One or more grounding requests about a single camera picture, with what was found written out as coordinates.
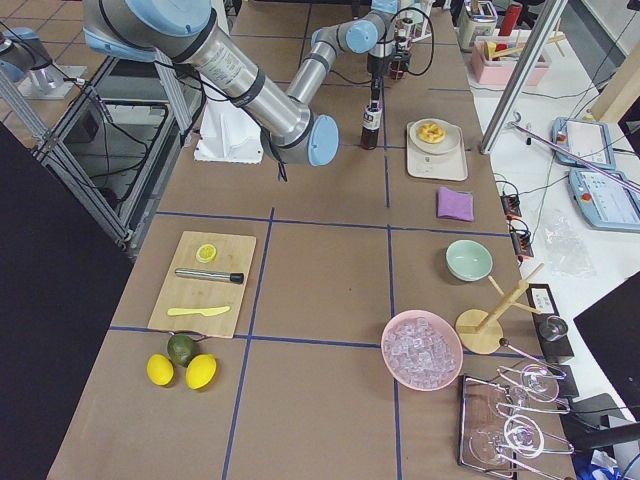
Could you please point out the teach pendant lower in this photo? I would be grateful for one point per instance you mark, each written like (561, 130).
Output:
(603, 201)

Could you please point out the yellow lemon left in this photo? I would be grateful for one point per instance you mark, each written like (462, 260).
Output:
(159, 370)

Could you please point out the teach pendant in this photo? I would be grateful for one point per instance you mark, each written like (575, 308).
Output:
(603, 201)
(586, 139)

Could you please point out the lemon half slice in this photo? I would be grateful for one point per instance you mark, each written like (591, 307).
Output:
(206, 253)

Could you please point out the beige round plate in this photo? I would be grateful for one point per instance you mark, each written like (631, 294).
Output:
(452, 139)

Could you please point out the aluminium frame post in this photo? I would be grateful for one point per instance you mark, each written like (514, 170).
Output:
(538, 37)

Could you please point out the tea bottle front left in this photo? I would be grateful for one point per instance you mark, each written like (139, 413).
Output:
(404, 50)

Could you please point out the steel muddler black tip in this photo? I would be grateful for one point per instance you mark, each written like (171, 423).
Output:
(233, 277)

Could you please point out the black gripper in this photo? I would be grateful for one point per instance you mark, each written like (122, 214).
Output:
(375, 65)

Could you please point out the yellow plastic knife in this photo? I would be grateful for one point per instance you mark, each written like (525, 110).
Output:
(206, 312)

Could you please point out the pink storage box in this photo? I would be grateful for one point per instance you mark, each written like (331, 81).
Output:
(498, 72)

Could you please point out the bamboo cutting board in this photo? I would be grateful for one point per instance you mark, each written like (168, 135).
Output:
(235, 254)

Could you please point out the beige rectangular tray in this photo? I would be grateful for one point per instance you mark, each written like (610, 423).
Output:
(443, 160)

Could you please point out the metal tray with glasses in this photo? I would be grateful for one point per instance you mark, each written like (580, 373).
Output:
(498, 435)

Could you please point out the yellow lemon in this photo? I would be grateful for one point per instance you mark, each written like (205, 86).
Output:
(159, 370)
(201, 371)

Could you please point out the mint green bowl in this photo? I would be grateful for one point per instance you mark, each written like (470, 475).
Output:
(468, 260)

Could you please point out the green avocado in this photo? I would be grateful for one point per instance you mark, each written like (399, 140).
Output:
(182, 349)

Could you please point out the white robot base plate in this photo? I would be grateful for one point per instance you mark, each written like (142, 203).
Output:
(228, 134)

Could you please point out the clear plastic bag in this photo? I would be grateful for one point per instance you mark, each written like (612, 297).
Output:
(565, 249)

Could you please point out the purple folded cloth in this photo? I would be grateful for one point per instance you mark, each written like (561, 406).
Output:
(456, 205)

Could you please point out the yellow lemon right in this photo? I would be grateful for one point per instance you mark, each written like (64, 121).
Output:
(201, 371)

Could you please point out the twisted ring bread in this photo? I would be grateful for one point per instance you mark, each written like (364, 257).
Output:
(431, 133)

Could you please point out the black scale with cup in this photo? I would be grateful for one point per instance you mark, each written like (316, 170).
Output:
(550, 328)

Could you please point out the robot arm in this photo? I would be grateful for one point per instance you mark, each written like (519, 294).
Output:
(373, 34)
(188, 33)

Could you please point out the pink bowl of ice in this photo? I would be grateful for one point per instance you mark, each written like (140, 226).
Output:
(421, 350)

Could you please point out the tea bottle white cap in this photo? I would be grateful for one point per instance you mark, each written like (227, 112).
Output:
(370, 125)

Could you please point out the wooden cup stand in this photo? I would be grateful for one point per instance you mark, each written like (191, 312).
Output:
(480, 331)

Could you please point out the teach pendant upper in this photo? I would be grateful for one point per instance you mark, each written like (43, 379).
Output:
(586, 139)

